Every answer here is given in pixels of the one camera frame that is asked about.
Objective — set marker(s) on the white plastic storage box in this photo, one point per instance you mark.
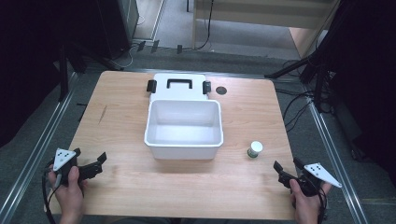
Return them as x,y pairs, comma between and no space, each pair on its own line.
183,129

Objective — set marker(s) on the dark cabinet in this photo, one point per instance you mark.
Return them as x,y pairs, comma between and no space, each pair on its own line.
115,21

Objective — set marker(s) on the person's left hand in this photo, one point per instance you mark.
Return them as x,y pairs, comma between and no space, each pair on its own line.
70,194

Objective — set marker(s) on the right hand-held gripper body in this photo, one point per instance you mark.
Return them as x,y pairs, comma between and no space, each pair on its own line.
314,177

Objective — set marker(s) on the black stand with legs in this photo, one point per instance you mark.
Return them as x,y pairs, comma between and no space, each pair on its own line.
314,67

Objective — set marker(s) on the aluminium floor rail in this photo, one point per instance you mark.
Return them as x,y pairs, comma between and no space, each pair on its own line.
337,161
34,155

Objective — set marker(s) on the person's right hand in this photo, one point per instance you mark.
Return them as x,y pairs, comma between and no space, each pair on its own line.
306,203

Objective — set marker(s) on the light wooden furniture frame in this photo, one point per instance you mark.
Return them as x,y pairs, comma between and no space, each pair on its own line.
264,14

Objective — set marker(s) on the round black table grommet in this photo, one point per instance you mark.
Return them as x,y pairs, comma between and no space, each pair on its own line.
221,90

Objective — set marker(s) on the small white bottle green label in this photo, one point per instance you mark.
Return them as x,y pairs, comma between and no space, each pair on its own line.
255,149

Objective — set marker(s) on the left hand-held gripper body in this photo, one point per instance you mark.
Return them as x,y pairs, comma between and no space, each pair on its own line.
67,166

